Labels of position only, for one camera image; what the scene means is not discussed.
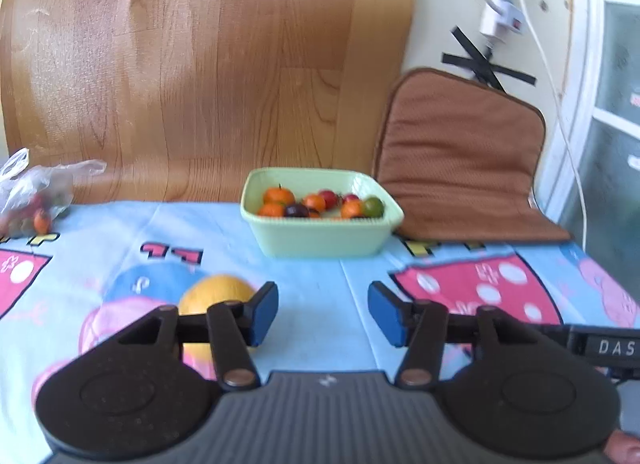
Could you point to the red cherry tomato with stem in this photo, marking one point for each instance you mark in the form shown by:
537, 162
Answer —
331, 199

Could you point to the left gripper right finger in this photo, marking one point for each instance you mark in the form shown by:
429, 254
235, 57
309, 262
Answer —
424, 328

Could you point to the white power strip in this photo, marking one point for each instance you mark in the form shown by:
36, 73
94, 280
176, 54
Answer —
501, 17

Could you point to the person right hand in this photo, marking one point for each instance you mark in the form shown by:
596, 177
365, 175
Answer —
623, 448

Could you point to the small mandarin behind pear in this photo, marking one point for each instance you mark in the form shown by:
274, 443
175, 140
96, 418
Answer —
278, 195

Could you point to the white window frame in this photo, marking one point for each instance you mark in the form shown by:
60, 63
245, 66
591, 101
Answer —
597, 152

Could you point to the large orange mandarin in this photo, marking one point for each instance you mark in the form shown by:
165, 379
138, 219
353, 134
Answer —
272, 210

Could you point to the brown seat cushion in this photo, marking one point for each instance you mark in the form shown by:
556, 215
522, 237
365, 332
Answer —
460, 160

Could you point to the light green plastic basket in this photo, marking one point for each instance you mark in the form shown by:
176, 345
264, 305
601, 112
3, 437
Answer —
330, 236

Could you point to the clear plastic bag of fruit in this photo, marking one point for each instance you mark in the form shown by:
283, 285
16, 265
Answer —
32, 197

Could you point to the green cherry tomato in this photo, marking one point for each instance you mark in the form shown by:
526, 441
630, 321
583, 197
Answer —
372, 207

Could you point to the cartoon pig blue blanket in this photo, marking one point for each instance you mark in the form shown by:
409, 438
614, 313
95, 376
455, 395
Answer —
103, 266

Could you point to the large yellow pear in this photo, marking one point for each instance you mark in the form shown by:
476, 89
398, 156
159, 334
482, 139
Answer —
210, 297

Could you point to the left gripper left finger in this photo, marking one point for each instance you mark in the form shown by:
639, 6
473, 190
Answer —
165, 328

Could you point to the black tape cross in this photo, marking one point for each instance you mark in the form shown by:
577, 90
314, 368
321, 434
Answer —
480, 63

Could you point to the dark purple plum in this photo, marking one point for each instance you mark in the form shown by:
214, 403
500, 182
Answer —
296, 210

